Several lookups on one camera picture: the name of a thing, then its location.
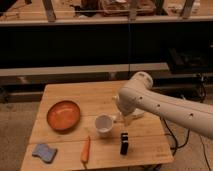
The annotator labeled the white ceramic cup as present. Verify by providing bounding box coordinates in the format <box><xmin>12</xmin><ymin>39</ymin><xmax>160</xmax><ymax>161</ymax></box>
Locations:
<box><xmin>95</xmin><ymin>114</ymin><xmax>113</xmax><ymax>137</ymax></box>

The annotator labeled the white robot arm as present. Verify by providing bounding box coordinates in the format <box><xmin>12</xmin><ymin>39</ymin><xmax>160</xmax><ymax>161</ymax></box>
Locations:
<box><xmin>116</xmin><ymin>72</ymin><xmax>213</xmax><ymax>139</ymax></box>

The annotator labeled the black and white block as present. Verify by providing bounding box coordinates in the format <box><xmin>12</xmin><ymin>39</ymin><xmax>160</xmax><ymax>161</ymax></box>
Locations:
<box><xmin>120</xmin><ymin>132</ymin><xmax>129</xmax><ymax>155</ymax></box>

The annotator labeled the wooden table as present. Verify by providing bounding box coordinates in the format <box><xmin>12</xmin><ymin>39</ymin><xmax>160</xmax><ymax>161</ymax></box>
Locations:
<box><xmin>21</xmin><ymin>81</ymin><xmax>173</xmax><ymax>171</ymax></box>

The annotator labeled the orange bowl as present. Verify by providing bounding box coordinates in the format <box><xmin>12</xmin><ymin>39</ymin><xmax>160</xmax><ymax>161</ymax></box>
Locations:
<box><xmin>47</xmin><ymin>101</ymin><xmax>81</xmax><ymax>131</ymax></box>

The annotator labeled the black cable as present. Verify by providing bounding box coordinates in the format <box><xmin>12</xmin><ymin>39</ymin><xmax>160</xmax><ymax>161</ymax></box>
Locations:
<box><xmin>159</xmin><ymin>74</ymin><xmax>213</xmax><ymax>171</ymax></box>

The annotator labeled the orange carrot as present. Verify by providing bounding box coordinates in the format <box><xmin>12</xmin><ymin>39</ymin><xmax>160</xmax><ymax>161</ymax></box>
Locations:
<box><xmin>81</xmin><ymin>136</ymin><xmax>91</xmax><ymax>163</ymax></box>

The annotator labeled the blue sponge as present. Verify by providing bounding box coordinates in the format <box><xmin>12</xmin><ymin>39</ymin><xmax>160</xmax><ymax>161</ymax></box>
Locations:
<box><xmin>32</xmin><ymin>143</ymin><xmax>57</xmax><ymax>163</ymax></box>

